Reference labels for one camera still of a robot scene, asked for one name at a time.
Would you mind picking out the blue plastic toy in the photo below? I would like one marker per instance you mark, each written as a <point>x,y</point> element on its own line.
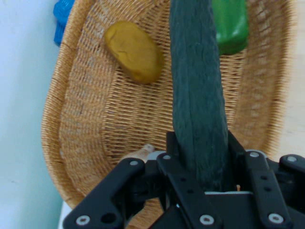
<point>60,23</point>

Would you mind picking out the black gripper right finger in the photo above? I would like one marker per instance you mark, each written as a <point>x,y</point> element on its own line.
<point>262,186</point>

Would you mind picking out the woven wicker basket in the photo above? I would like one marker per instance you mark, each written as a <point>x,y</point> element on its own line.
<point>95,107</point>

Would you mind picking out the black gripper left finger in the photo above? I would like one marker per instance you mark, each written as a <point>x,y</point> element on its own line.
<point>107,190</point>

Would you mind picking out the brown potato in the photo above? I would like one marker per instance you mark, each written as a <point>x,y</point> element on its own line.
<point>133,52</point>

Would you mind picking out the green bell pepper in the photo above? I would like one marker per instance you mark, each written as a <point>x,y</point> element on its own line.
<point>231,26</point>

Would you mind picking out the pale garlic bulb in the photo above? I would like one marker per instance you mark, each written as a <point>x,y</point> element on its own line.
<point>140,153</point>

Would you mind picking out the dark green cucumber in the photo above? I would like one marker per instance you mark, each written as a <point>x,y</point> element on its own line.
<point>195,83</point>

